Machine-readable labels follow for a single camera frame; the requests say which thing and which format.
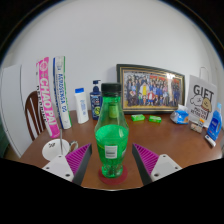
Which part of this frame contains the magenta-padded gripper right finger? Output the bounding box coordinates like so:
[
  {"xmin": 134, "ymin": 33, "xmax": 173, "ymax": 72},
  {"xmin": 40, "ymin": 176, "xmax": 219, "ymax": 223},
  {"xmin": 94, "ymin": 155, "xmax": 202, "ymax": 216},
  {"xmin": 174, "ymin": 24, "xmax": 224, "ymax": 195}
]
[{"xmin": 131, "ymin": 143, "xmax": 183, "ymax": 186}]

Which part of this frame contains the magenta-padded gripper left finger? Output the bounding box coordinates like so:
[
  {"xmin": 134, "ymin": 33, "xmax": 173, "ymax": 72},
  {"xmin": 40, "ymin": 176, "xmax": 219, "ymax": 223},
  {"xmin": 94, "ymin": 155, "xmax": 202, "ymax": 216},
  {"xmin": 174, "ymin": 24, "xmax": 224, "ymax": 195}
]
[{"xmin": 42, "ymin": 143, "xmax": 93, "ymax": 186}]

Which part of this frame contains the green plastic drink bottle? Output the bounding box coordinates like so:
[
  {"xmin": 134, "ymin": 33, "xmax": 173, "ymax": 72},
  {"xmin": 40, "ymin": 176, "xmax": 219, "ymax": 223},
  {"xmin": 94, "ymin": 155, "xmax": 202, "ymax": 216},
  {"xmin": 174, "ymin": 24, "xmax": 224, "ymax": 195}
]
[{"xmin": 94, "ymin": 82, "xmax": 130, "ymax": 179}]

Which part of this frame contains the floral patterned paper cup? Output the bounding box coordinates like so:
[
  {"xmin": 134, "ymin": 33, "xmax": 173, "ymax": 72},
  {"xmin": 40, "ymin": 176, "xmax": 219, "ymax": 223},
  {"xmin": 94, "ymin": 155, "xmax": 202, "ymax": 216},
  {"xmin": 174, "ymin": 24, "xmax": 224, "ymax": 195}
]
[{"xmin": 41, "ymin": 138, "xmax": 79, "ymax": 162}]

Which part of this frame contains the small green box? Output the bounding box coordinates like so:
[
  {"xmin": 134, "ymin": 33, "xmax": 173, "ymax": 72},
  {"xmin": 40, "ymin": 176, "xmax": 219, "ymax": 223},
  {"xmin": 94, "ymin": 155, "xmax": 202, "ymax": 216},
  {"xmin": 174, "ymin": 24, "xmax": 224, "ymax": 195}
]
[
  {"xmin": 130, "ymin": 113, "xmax": 146, "ymax": 122},
  {"xmin": 148, "ymin": 115, "xmax": 163, "ymax": 124}
]

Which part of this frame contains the white bottle with blue cap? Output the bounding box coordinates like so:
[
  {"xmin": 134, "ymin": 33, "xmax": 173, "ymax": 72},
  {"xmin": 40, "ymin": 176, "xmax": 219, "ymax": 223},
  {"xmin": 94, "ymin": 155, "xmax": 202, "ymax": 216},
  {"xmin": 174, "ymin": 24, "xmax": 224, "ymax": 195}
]
[{"xmin": 74, "ymin": 87, "xmax": 90, "ymax": 125}]

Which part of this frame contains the blue tissue packet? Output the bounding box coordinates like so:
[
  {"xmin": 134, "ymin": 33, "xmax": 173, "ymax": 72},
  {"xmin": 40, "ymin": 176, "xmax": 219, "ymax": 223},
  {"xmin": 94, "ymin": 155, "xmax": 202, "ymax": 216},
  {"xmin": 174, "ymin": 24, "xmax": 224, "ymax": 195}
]
[{"xmin": 170, "ymin": 104, "xmax": 190, "ymax": 125}]

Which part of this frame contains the dark blue pump bottle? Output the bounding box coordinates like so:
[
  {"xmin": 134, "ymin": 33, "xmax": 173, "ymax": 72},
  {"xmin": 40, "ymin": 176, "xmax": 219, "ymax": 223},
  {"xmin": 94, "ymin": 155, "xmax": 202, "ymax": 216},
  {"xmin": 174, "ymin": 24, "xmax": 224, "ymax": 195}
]
[{"xmin": 89, "ymin": 79, "xmax": 103, "ymax": 121}]

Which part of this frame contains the small brown box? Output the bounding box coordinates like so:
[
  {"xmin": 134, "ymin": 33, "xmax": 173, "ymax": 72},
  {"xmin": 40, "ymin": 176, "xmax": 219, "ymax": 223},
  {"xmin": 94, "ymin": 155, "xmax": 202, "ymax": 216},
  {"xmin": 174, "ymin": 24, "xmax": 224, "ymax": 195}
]
[{"xmin": 189, "ymin": 119, "xmax": 205, "ymax": 134}]

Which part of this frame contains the small white tube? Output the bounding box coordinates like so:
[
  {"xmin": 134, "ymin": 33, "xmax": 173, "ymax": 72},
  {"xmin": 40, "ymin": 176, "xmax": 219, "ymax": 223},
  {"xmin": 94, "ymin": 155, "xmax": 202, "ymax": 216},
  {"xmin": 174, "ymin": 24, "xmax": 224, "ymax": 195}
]
[{"xmin": 204, "ymin": 134, "xmax": 217, "ymax": 148}]

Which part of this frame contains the dark brown wooden chair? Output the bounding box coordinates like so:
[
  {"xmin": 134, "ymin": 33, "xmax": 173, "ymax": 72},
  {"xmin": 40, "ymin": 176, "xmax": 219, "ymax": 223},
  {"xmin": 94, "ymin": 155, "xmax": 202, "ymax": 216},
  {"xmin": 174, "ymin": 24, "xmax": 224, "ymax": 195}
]
[{"xmin": 24, "ymin": 90, "xmax": 48, "ymax": 142}]

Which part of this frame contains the white shuttlecock tube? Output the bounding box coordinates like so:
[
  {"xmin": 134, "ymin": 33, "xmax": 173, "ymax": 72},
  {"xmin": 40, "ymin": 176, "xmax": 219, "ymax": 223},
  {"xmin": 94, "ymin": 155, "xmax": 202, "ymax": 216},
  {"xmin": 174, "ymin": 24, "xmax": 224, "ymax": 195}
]
[{"xmin": 52, "ymin": 55, "xmax": 73, "ymax": 130}]

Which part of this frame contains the pink shuttlecock tube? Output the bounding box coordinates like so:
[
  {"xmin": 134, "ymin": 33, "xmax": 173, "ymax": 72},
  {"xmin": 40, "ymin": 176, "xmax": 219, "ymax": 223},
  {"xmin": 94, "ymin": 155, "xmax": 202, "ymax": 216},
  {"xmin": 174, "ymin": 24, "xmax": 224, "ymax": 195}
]
[{"xmin": 35, "ymin": 56, "xmax": 61, "ymax": 139}]

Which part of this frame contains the gold framed group photo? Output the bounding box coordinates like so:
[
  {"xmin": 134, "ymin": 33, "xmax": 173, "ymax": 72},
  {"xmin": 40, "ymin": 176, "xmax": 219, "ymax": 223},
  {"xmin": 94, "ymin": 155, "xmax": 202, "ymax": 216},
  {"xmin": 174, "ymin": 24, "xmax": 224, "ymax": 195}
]
[{"xmin": 116, "ymin": 63, "xmax": 186, "ymax": 115}]

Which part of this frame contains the light blue spray bottle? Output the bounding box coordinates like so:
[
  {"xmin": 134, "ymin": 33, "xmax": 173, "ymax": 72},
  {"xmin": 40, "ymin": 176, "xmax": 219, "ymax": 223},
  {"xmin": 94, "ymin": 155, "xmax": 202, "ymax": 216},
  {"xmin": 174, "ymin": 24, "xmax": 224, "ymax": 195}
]
[{"xmin": 206, "ymin": 102, "xmax": 223, "ymax": 141}]

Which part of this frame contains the white paper gift bag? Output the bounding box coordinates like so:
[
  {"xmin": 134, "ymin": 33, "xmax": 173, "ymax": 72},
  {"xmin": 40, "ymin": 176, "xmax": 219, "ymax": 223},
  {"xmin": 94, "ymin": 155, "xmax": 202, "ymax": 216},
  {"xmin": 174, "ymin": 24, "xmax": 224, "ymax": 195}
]
[{"xmin": 185, "ymin": 66, "xmax": 218, "ymax": 129}]

